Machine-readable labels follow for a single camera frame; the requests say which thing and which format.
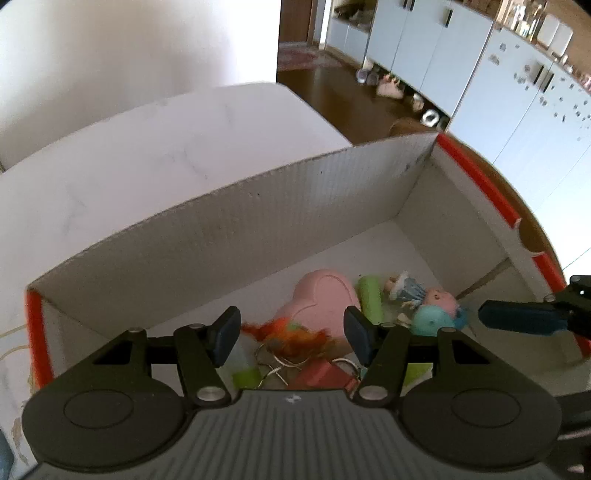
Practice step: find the grey shoes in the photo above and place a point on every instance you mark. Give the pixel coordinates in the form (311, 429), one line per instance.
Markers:
(367, 76)

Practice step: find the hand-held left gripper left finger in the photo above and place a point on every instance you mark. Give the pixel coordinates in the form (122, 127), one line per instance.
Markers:
(224, 339)

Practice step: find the white bottle green label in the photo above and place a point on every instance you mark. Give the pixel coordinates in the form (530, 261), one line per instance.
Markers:
(244, 369)

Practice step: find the pink pig figure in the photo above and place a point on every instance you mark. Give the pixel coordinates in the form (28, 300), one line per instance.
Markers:
(438, 299)

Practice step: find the red cardboard box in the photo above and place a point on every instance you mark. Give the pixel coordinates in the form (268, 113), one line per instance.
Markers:
(231, 230)

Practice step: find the pink slipper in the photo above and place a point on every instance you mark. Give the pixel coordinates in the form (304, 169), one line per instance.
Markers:
(390, 87)

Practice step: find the large pale blue cabinet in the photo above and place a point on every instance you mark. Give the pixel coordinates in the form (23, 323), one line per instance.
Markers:
(415, 41)

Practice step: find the small doll blue dress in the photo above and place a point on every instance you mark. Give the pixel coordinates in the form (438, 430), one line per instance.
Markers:
(408, 288)

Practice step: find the patterned floor rug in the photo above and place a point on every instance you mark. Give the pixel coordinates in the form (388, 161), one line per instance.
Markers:
(302, 56)

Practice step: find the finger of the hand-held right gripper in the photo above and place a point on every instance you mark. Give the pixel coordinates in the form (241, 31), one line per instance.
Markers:
(517, 316)

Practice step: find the green tube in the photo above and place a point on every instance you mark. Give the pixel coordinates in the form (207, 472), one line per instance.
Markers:
(371, 300)

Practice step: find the red packet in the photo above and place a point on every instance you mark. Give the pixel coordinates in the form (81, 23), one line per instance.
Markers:
(321, 374)

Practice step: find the pink heart box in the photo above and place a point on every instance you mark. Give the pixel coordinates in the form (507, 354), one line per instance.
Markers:
(318, 300)

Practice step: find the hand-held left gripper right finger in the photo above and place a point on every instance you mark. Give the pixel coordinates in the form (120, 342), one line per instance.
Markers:
(360, 334)

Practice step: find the white shoe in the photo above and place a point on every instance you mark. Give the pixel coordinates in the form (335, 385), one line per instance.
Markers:
(431, 117)
(418, 102)

